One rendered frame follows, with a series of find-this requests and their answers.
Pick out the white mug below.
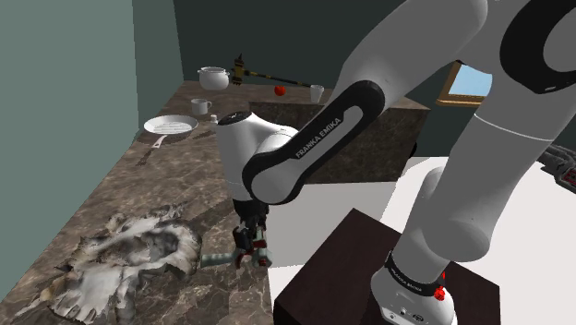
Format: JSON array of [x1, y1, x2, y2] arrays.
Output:
[[190, 98, 213, 116]]

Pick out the yellow black mallet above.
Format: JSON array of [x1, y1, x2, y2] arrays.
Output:
[[230, 52, 313, 89]]

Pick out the dark robot stand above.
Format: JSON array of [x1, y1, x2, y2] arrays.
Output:
[[271, 208, 502, 325]]

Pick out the wooden framed window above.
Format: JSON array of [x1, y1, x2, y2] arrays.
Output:
[[435, 60, 494, 108]]

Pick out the grey object with red patch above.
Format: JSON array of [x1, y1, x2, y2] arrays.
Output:
[[536, 145, 576, 196]]

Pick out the white frying pan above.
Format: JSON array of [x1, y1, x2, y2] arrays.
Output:
[[143, 114, 199, 150]]

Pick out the white pot with lid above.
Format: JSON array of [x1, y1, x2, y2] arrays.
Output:
[[197, 66, 231, 91]]

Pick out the grey tool with red parts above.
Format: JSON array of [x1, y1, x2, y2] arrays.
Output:
[[199, 224, 274, 271]]

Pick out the crumpled white grey cloth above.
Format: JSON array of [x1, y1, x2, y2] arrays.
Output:
[[13, 203, 204, 325]]

